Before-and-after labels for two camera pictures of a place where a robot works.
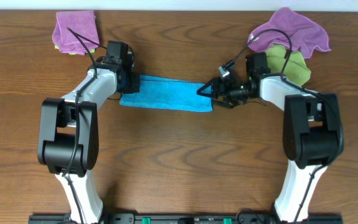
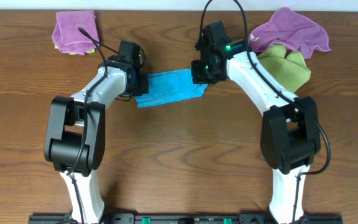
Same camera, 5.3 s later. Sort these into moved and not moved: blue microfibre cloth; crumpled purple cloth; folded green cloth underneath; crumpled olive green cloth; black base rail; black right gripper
Moved: blue microfibre cloth; black right gripper
Not moved: folded green cloth underneath; black base rail; crumpled olive green cloth; crumpled purple cloth
